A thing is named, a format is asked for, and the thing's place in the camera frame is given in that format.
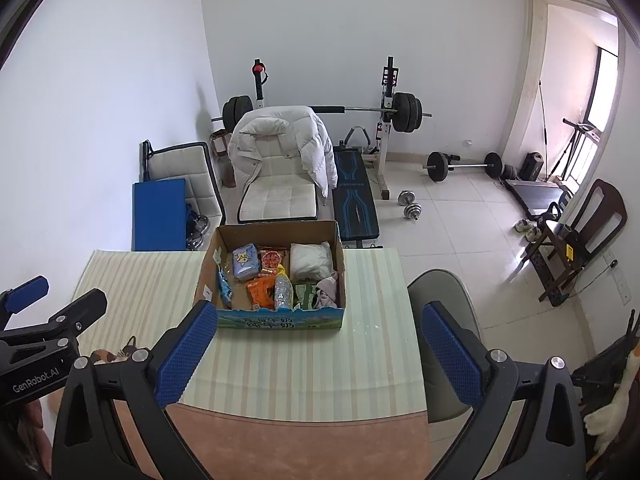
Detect white plush toy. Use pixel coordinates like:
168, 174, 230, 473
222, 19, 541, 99
584, 346, 640, 457

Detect white cushioned chair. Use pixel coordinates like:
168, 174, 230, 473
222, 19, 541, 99
233, 168, 332, 223

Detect white puffer jacket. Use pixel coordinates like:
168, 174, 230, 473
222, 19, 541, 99
229, 105, 337, 198

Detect white leather side chair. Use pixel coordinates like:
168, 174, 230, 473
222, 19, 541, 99
141, 140, 226, 252

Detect yellow silver scrubber sponge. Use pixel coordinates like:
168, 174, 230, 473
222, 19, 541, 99
273, 266, 294, 310

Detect black treadmill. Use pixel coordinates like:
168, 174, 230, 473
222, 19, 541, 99
500, 118, 601, 220

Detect cardboard box with blue print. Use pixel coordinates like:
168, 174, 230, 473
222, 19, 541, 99
194, 220, 346, 330

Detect blue black bench pad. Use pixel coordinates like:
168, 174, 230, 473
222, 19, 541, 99
332, 148, 380, 248

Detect loaded barbell on rack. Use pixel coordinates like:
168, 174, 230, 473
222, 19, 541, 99
213, 92, 433, 133

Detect light blue tissue pack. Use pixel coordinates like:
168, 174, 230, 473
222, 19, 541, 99
231, 243, 260, 282

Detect person's left hand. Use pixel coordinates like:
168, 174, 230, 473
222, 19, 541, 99
20, 400, 52, 479

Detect weight bench rack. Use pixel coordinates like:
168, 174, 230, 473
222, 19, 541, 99
249, 55, 402, 201

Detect lilac cloth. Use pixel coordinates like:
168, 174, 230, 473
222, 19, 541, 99
314, 272, 338, 310

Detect floor barbell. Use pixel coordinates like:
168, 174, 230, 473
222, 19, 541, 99
423, 152, 504, 182

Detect chrome dumbbells under chair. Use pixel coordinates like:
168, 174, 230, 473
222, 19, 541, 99
186, 204, 210, 252

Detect blue foam mat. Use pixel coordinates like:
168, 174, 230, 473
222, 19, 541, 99
132, 179, 186, 252

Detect red snack packet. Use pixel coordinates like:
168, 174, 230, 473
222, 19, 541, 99
257, 247, 288, 278

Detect orange snack packet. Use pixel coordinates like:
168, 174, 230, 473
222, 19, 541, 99
246, 275, 276, 310

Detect dark wooden chair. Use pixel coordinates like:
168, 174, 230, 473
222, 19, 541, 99
522, 179, 628, 307

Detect green snack packet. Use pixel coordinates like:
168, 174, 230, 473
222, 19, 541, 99
293, 283, 317, 310

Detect blue snack packet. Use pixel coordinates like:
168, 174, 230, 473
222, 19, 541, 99
216, 268, 233, 309

